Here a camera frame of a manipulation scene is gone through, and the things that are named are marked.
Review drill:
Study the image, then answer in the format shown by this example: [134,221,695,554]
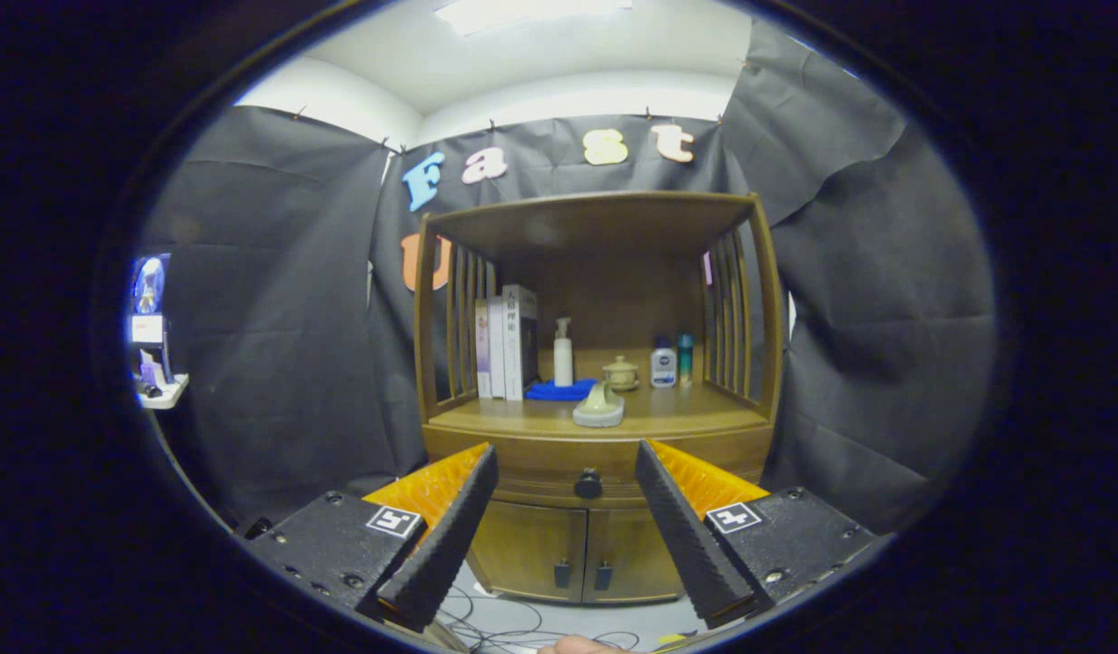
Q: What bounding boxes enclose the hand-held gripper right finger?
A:
[633,440,877,629]

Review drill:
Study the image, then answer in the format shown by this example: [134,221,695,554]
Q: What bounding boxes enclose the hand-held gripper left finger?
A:
[234,443,500,634]

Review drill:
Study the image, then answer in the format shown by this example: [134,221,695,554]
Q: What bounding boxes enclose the pale green ceramic dish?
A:
[572,381,626,429]

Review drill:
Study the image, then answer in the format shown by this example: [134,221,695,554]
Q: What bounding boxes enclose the wooden cabinet door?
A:
[584,507,687,602]
[470,500,589,602]

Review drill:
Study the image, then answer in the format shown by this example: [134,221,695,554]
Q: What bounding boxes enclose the wooden countertop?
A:
[429,381,768,437]

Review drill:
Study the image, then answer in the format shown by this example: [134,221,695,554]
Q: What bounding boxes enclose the wooden cabinet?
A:
[413,191,787,605]

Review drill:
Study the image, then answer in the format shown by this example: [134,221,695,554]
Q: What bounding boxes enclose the blue folded cloth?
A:
[525,379,599,401]

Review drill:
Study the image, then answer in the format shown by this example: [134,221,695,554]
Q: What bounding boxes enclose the purple spine book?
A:
[475,300,493,399]

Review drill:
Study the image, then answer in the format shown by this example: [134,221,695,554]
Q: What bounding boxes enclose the thin white book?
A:
[488,295,507,399]

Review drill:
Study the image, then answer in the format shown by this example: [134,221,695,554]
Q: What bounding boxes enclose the white book dark cover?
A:
[502,284,539,401]

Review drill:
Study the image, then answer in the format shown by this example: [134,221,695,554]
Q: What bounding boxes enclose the white pump bottle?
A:
[554,317,575,388]

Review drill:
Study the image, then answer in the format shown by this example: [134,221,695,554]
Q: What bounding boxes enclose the white stand tray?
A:
[139,372,190,410]

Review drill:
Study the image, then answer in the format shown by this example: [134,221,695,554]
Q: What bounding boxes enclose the lit display screen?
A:
[130,254,171,378]

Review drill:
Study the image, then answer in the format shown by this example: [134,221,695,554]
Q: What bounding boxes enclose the black floor cables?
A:
[436,586,641,653]

